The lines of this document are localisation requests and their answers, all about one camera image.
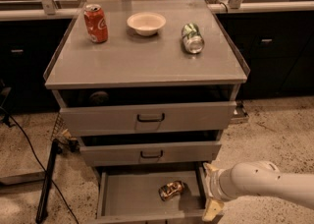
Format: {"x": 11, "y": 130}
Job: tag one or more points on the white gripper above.
{"x": 213, "y": 185}

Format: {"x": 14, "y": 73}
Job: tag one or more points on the orange can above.
{"x": 171, "y": 189}

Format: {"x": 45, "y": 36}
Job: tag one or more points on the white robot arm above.
{"x": 260, "y": 178}

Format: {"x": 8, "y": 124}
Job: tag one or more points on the grey middle drawer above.
{"x": 149, "y": 148}

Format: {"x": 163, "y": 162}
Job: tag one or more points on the grey drawer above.
{"x": 149, "y": 148}
{"x": 150, "y": 118}
{"x": 129, "y": 195}

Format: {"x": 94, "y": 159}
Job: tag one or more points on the grey top drawer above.
{"x": 150, "y": 118}

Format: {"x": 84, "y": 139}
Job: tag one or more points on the grey bottom drawer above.
{"x": 129, "y": 195}

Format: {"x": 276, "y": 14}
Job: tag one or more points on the grey drawer cabinet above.
{"x": 141, "y": 70}

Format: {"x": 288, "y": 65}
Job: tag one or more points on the round dark object in drawer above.
{"x": 98, "y": 98}

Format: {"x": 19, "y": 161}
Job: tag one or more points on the green soda can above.
{"x": 192, "y": 39}

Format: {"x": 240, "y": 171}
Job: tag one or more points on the red soda can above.
{"x": 95, "y": 23}

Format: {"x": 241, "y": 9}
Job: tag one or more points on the black metal bar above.
{"x": 42, "y": 207}

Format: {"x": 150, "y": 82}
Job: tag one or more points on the white bowl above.
{"x": 146, "y": 23}

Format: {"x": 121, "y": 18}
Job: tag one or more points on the small wire cart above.
{"x": 62, "y": 135}

